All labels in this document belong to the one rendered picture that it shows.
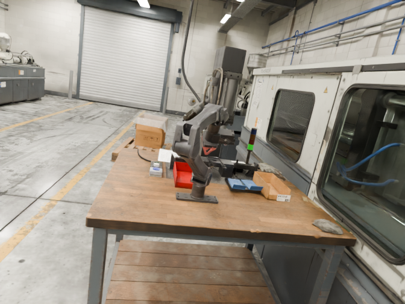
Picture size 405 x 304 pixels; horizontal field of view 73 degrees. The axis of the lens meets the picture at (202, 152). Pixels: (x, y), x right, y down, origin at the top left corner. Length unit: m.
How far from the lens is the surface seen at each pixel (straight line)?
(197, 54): 10.85
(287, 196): 1.55
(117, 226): 1.10
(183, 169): 1.64
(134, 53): 10.89
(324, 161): 1.68
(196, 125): 1.03
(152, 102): 10.83
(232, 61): 1.68
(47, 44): 11.78
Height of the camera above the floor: 1.44
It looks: 14 degrees down
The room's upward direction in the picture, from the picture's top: 10 degrees clockwise
